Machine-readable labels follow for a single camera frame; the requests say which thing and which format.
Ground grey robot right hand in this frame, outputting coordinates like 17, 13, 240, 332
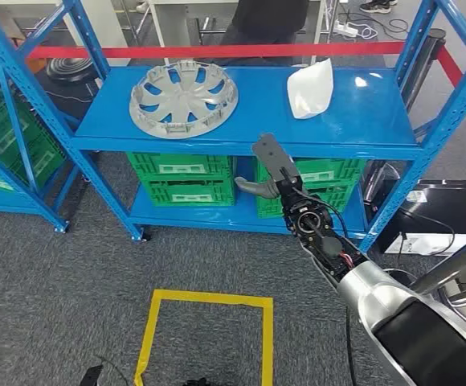
235, 176, 282, 201

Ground white plastic car part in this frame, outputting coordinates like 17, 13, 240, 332
287, 58, 334, 121

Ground blue metal shelf rack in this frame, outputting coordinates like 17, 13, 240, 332
0, 0, 466, 254
0, 58, 82, 234

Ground grey plastic wheel hubcap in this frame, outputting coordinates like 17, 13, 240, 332
129, 60, 239, 141

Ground red barrier belt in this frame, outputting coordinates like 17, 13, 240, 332
0, 41, 466, 146

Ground white power strip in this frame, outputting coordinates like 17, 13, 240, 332
333, 20, 359, 39

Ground white table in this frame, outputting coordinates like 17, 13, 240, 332
148, 0, 340, 66

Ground white cabinet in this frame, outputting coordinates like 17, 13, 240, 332
0, 0, 131, 68

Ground black round ribbed base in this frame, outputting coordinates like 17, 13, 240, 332
45, 56, 95, 84

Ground orange container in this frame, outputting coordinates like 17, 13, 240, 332
26, 57, 48, 74

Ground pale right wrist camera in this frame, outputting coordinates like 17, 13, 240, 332
251, 133, 302, 187

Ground black floor cable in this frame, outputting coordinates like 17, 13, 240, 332
339, 7, 409, 42

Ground black barrier post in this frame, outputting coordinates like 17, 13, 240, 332
362, 27, 446, 214

